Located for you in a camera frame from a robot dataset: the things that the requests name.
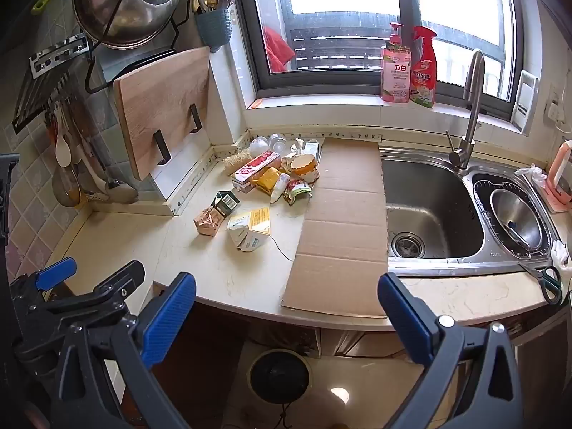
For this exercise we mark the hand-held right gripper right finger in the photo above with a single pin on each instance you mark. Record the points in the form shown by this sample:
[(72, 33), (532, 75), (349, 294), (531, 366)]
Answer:
[(404, 321)]

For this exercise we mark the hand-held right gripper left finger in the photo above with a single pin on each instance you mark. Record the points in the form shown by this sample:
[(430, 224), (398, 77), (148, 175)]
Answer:
[(170, 317)]

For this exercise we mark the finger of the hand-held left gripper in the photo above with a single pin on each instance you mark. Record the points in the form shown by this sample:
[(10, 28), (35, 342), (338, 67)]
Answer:
[(56, 273), (120, 279)]

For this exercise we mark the pink wrapper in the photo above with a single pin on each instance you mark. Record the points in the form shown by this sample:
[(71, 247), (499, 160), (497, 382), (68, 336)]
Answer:
[(208, 222)]

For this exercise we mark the white yellow carton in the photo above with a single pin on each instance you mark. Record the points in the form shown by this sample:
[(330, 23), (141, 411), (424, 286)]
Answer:
[(250, 228)]

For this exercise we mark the round cream-rimmed trash bin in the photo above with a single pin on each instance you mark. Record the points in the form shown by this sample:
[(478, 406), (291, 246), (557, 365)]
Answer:
[(280, 377)]

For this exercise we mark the dark green carton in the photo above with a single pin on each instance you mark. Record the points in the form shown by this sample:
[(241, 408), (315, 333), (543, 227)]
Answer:
[(227, 201)]

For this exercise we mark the yellow packet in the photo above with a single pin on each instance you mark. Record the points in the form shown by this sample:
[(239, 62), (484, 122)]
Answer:
[(268, 181)]

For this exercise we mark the red green snack packet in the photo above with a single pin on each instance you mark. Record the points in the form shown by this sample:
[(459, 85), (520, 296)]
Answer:
[(297, 190)]

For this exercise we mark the small white bottle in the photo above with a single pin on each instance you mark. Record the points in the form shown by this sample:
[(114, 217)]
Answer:
[(280, 187)]

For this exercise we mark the long pink box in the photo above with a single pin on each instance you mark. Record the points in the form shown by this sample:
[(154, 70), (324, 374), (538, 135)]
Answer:
[(254, 167)]

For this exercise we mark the orange paper cup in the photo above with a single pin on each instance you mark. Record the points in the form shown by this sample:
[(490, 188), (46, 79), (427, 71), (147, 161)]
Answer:
[(304, 167)]

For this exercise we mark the small white carton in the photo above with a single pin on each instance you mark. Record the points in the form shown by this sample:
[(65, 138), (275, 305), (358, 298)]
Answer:
[(312, 148)]

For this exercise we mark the wooden cabinet door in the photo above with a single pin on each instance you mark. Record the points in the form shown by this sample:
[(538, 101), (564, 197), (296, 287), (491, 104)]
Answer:
[(540, 366), (214, 344)]

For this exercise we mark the metal strainer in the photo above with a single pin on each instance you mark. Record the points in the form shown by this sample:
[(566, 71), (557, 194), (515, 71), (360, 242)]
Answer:
[(67, 187)]

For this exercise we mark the white rice spoon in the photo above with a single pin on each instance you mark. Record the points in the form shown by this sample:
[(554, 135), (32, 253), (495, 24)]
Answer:
[(63, 152)]

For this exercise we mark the brown cardboard sheet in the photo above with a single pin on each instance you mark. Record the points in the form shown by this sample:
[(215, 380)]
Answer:
[(339, 232)]

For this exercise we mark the white board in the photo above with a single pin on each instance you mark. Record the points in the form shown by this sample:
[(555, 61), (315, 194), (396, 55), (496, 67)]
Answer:
[(178, 178)]

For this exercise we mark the steel double sink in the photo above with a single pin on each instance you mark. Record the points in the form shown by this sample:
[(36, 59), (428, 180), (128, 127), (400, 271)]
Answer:
[(429, 196)]

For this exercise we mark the black drain basket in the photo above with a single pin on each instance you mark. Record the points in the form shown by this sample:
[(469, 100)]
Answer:
[(481, 196)]

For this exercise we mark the steel bowl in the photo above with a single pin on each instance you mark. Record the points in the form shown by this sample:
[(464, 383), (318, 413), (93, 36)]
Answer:
[(514, 214)]

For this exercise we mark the white crumpled cloth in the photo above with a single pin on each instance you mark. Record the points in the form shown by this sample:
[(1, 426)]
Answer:
[(559, 252)]

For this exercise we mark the wooden cutting board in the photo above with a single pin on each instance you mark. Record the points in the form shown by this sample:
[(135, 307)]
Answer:
[(161, 98)]

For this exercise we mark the white plastic bag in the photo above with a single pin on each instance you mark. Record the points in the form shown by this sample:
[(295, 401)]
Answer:
[(531, 174)]

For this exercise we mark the steel faucet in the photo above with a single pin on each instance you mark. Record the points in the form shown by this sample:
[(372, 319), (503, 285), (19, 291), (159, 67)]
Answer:
[(469, 125)]

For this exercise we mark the steel pot lid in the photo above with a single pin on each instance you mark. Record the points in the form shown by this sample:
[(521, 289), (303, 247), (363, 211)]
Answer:
[(129, 9)]

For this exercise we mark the pink plastic jug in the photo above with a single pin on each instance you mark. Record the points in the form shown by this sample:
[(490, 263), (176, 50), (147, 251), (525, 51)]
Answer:
[(561, 174)]

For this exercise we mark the red spray bottle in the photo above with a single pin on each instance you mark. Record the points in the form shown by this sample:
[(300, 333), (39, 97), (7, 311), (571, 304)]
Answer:
[(423, 80)]

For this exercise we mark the pink pump bottle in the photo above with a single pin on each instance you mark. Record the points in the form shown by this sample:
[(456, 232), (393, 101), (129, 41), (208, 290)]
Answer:
[(395, 76)]

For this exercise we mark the white slotted panel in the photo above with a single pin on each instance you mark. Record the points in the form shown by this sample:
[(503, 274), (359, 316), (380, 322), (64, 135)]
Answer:
[(525, 102)]

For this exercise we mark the blue utensil holder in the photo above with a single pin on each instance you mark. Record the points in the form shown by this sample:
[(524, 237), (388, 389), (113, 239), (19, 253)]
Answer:
[(214, 29)]

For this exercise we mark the red cloth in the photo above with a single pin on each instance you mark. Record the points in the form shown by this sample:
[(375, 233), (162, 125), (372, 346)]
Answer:
[(277, 51)]

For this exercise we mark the dark balcony railing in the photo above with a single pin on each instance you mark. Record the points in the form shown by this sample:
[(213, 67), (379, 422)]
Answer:
[(335, 44)]

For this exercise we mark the metal hook rail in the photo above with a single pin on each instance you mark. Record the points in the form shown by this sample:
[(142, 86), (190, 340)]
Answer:
[(58, 53)]

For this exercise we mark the white wall socket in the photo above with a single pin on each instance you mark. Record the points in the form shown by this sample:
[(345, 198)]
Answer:
[(555, 107)]

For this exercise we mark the dark window frame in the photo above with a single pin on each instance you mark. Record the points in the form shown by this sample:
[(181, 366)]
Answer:
[(263, 53)]

